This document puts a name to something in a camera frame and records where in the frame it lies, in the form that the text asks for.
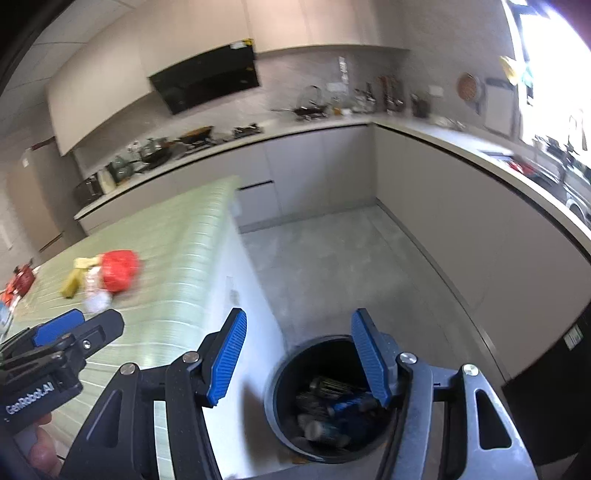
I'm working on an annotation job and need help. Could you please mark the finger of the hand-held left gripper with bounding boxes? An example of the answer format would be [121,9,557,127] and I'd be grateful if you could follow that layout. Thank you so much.
[31,310,86,346]
[68,308,126,357]

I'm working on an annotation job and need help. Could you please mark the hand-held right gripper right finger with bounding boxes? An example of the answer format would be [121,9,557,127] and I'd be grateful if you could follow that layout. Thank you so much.
[351,308,539,480]

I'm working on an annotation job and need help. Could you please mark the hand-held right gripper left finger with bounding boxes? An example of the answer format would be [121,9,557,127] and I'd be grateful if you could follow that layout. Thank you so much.
[76,308,248,480]

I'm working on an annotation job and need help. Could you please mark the dark printed can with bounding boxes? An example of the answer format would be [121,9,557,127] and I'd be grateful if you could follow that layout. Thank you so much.
[307,376,354,403]

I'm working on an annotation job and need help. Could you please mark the black trash bin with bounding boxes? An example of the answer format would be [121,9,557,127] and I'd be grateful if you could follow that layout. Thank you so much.
[264,335,408,463]

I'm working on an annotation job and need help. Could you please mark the person's left hand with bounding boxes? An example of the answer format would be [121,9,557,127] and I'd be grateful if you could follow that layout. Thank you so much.
[25,413,66,479]

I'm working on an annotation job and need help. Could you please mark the printed snack packet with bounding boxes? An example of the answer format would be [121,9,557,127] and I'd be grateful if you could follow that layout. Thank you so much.
[83,265,113,311]

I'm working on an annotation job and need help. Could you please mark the yellow sponge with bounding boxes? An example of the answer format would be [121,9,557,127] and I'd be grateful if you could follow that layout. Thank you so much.
[61,268,84,299]

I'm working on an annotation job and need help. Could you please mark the red pot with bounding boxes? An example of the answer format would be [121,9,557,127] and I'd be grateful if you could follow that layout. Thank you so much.
[13,263,38,293]

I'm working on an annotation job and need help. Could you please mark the red plastic bag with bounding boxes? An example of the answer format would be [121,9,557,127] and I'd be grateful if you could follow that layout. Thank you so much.
[100,250,141,293]

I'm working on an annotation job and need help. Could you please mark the beige refrigerator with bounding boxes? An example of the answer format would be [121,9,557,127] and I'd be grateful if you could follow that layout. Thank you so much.
[7,143,86,256]

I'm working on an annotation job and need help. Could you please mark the black toaster oven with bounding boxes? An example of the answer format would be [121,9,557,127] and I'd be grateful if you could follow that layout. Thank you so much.
[74,175,103,206]

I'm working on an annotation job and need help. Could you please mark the green teapot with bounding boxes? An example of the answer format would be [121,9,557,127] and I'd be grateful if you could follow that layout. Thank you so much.
[108,156,135,182]

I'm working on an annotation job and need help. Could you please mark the grey lower cabinets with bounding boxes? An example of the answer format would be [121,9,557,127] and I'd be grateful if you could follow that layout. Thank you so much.
[76,122,591,384]

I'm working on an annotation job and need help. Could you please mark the grey lidded pot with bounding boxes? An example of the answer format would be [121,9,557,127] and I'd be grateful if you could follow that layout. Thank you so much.
[136,138,174,168]

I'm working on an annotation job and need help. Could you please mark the black wok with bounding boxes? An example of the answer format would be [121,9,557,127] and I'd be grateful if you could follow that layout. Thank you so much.
[178,126,216,144]

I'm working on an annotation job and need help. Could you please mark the black gas stove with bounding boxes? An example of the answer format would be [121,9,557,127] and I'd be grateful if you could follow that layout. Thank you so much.
[185,123,264,149]

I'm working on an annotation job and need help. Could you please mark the beige upper cabinets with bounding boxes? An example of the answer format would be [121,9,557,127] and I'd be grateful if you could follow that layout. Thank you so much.
[46,0,411,157]

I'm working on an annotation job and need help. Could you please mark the row of condiment bottles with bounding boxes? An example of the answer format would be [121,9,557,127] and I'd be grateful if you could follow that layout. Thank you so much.
[332,83,376,116]

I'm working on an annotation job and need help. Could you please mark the pan with glass lid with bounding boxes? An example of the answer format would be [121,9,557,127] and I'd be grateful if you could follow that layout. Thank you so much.
[271,85,329,122]

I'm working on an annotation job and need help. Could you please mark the utensil holder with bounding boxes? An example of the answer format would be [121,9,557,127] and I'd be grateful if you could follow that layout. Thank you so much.
[379,74,407,114]

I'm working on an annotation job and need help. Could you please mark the black range hood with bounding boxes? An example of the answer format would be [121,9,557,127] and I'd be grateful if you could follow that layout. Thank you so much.
[148,41,260,116]

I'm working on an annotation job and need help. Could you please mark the white cutting board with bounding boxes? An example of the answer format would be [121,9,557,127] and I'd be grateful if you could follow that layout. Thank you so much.
[482,79,520,137]

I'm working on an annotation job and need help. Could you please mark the round wooden board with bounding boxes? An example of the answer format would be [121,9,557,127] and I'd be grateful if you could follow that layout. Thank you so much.
[457,73,484,100]

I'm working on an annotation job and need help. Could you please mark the yellow hanging cloth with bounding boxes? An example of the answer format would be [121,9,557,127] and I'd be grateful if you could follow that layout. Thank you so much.
[499,55,525,84]

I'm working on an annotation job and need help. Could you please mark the window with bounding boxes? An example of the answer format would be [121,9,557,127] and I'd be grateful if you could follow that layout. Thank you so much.
[503,0,591,222]

